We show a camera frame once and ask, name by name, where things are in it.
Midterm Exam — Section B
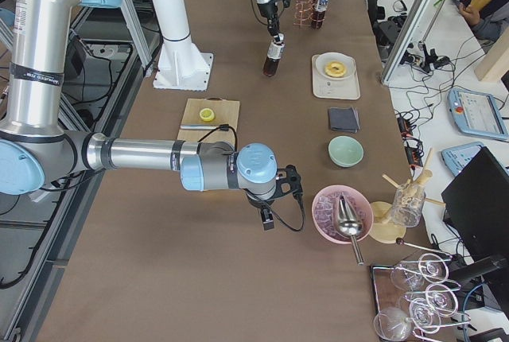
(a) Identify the half lemon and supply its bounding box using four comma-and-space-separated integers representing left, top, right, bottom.
199, 107, 216, 122

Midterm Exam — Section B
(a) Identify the steel ice scoop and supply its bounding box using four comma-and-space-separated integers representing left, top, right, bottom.
335, 195, 364, 266

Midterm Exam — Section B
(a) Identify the tea bottle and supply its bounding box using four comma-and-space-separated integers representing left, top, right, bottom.
262, 33, 285, 76
311, 0, 329, 29

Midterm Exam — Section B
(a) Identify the grey folded cloth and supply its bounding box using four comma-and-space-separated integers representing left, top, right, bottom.
328, 107, 359, 133

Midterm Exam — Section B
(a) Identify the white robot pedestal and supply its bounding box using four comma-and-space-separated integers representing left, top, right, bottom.
152, 0, 213, 91

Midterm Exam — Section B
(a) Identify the teach pendant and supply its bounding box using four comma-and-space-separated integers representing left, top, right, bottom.
441, 142, 484, 176
448, 87, 508, 141

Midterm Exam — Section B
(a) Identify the steel muddler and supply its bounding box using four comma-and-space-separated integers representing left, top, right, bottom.
180, 124, 217, 131

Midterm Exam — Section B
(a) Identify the aluminium frame post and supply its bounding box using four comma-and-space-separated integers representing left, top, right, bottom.
381, 0, 431, 86

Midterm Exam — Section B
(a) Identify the black glass tray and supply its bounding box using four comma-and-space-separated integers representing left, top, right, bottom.
369, 265, 410, 316

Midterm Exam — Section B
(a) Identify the wooden cutting board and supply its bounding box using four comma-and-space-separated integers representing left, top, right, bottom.
177, 99, 240, 142

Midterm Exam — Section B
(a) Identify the black camera cable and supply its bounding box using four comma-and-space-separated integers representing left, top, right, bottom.
198, 122, 306, 233

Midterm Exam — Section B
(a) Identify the pink bowl with ice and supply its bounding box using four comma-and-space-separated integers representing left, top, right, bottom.
312, 185, 374, 244

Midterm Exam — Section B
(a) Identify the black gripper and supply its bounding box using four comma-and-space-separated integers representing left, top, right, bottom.
247, 194, 274, 231
260, 2, 282, 43

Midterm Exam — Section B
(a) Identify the black laptop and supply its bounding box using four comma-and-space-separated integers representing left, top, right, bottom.
441, 147, 508, 260

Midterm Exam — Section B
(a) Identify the green bowl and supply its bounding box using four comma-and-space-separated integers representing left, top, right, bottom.
328, 136, 364, 168

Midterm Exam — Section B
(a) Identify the wine glass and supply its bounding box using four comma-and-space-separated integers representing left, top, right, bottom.
403, 283, 458, 317
390, 253, 449, 291
373, 307, 413, 341
409, 298, 441, 334

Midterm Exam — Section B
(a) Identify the clear glass mug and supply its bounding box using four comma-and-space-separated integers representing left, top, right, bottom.
389, 183, 425, 227

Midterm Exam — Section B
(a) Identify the white plate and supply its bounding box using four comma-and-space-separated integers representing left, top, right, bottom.
314, 52, 356, 80

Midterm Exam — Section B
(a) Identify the donut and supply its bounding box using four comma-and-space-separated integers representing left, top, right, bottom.
324, 60, 348, 78

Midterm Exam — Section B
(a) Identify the copper wire bottle rack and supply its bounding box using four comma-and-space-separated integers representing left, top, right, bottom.
293, 0, 314, 28

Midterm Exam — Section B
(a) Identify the beige tray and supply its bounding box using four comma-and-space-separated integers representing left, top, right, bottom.
311, 52, 360, 100

